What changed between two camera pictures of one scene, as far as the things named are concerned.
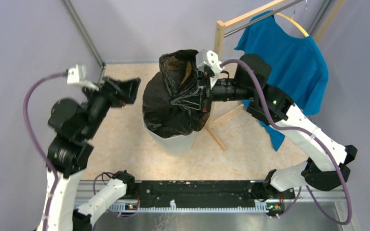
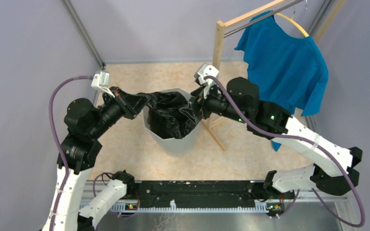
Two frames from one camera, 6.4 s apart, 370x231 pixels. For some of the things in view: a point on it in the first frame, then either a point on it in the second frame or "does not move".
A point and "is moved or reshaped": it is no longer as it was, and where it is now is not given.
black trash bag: [177, 76] is moved or reshaped
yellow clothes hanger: [291, 20] does not move
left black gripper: [112, 87] → [131, 104]
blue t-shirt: [297, 65] does not move
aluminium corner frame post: [84, 32] does not move
